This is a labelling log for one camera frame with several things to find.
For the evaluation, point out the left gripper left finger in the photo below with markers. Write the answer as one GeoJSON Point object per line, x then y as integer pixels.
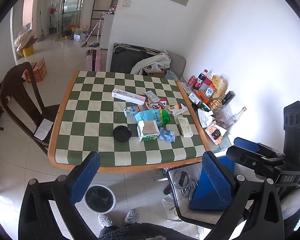
{"type": "Point", "coordinates": [36, 219]}

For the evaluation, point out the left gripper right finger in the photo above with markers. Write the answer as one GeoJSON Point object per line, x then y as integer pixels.
{"type": "Point", "coordinates": [265, 219]}

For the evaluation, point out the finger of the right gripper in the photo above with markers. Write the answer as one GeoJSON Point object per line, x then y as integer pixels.
{"type": "Point", "coordinates": [246, 144]}

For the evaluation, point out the blue plastic wrapper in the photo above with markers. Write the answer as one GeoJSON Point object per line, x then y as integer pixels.
{"type": "Point", "coordinates": [166, 135]}

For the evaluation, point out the red white snack wrapper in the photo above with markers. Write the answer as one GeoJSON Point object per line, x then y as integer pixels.
{"type": "Point", "coordinates": [161, 104]}

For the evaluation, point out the white toothpaste box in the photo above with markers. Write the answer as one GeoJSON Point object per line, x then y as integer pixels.
{"type": "Point", "coordinates": [128, 96]}

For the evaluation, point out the white round trash bin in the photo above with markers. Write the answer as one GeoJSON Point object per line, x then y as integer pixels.
{"type": "Point", "coordinates": [100, 199]}

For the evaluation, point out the clear glass bottle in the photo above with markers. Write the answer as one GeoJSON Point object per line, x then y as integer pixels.
{"type": "Point", "coordinates": [228, 122]}

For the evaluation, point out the orange snack packet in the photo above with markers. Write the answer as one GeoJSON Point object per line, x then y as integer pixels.
{"type": "Point", "coordinates": [215, 132]}

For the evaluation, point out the left grey slipper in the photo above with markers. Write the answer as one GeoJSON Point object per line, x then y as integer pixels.
{"type": "Point", "coordinates": [105, 220]}

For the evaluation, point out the grey slipper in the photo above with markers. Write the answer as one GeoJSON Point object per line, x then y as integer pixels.
{"type": "Point", "coordinates": [132, 217]}
{"type": "Point", "coordinates": [105, 220]}

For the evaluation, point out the blue foam board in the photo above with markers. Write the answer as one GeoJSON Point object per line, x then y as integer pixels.
{"type": "Point", "coordinates": [214, 191]}

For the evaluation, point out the yellow bread bag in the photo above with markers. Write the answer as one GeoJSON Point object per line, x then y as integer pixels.
{"type": "Point", "coordinates": [219, 85]}

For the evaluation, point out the white paper on chair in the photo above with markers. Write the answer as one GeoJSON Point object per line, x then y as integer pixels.
{"type": "Point", "coordinates": [43, 129]}

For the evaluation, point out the white paper receipt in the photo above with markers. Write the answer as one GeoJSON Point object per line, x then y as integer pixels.
{"type": "Point", "coordinates": [185, 127]}

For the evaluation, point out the right grey slipper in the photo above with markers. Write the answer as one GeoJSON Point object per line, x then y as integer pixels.
{"type": "Point", "coordinates": [132, 217]}

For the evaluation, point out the red white cigarette box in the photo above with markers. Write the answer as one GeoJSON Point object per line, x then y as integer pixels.
{"type": "Point", "coordinates": [178, 109]}

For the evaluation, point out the black round lid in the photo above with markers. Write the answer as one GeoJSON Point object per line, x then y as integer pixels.
{"type": "Point", "coordinates": [122, 133]}

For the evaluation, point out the cola bottle red cap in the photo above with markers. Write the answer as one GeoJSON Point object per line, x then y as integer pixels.
{"type": "Point", "coordinates": [200, 79]}

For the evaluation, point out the person dark fleece legs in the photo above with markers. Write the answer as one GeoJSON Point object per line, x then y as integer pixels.
{"type": "Point", "coordinates": [141, 231]}

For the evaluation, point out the red soda can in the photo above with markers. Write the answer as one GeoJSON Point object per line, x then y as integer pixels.
{"type": "Point", "coordinates": [192, 81]}

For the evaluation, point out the green blue plastic bag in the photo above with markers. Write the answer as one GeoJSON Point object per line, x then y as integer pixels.
{"type": "Point", "coordinates": [160, 116]}

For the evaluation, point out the green white checkered tablecloth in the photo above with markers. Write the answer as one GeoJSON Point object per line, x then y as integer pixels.
{"type": "Point", "coordinates": [88, 114]}

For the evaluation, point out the green white tissue box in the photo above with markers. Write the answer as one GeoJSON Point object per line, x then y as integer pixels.
{"type": "Point", "coordinates": [147, 130]}

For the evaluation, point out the small blue white carton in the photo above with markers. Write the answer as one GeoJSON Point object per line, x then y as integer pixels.
{"type": "Point", "coordinates": [131, 111]}

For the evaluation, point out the dark wooden chair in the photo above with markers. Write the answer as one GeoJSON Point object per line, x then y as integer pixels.
{"type": "Point", "coordinates": [12, 85]}

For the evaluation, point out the silver pill blister pack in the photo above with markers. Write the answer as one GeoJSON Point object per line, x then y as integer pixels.
{"type": "Point", "coordinates": [151, 96]}

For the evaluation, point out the white crumpled cloth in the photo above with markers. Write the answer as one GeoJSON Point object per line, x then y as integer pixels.
{"type": "Point", "coordinates": [155, 64]}

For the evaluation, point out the red cardboard box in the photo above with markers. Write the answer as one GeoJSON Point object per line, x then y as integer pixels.
{"type": "Point", "coordinates": [39, 71]}

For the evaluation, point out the pink suitcase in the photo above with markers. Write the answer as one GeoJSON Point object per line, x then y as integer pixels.
{"type": "Point", "coordinates": [95, 60]}

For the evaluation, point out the yellow bucket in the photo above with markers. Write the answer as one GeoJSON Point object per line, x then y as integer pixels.
{"type": "Point", "coordinates": [28, 51]}

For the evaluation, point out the dark folding bed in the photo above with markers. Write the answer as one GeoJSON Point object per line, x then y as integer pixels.
{"type": "Point", "coordinates": [126, 56]}

